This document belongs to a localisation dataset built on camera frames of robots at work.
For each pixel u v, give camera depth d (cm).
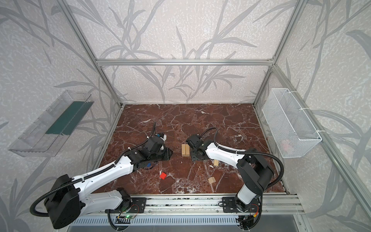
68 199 39
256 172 45
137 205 72
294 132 61
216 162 87
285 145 75
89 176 45
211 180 82
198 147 67
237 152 49
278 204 75
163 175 84
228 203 74
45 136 64
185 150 91
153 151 63
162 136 76
